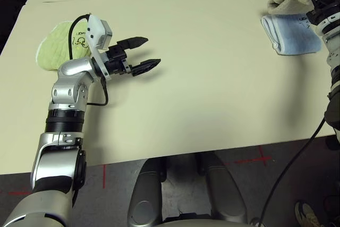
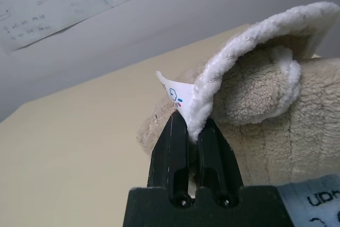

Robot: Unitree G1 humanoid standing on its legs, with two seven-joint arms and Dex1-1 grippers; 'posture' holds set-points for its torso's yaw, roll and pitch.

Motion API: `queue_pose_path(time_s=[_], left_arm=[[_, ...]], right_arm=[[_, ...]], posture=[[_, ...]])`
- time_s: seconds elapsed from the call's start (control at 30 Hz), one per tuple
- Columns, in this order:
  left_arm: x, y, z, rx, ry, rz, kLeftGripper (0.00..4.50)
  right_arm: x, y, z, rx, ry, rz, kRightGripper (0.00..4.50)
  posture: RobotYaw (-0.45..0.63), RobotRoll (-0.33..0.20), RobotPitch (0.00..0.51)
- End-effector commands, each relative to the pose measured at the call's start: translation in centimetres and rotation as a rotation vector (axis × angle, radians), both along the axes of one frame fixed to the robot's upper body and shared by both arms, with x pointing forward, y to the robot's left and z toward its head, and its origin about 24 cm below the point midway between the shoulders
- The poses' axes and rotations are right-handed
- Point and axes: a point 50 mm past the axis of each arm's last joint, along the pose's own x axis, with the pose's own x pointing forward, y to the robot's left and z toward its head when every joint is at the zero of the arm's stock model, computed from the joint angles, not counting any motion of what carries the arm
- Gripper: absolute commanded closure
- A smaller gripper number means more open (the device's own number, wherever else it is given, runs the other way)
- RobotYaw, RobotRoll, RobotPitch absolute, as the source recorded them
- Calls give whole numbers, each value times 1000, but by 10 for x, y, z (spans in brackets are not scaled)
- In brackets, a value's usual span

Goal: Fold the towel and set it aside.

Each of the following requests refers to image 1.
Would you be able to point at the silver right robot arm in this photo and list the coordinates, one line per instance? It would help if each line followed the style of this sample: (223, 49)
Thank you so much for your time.
(334, 59)

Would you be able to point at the grey bystander sneaker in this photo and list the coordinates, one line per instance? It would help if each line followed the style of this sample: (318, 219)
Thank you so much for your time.
(309, 215)

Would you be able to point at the folded green towel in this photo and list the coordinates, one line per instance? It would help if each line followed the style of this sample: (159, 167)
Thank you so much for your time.
(55, 49)

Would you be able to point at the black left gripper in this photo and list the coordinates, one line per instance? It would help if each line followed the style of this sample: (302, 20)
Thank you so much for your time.
(117, 60)

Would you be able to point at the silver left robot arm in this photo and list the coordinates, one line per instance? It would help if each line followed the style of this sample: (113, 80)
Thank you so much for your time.
(66, 99)

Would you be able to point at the black foam floor mat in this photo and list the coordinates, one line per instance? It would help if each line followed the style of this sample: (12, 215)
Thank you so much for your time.
(9, 19)

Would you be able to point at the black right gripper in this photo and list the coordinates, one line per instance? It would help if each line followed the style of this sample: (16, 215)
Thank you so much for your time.
(321, 1)

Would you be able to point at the folded blue towel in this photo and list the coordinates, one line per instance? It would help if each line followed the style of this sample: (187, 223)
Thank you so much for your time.
(295, 35)

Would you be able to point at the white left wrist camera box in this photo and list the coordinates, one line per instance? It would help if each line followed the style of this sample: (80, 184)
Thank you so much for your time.
(99, 34)

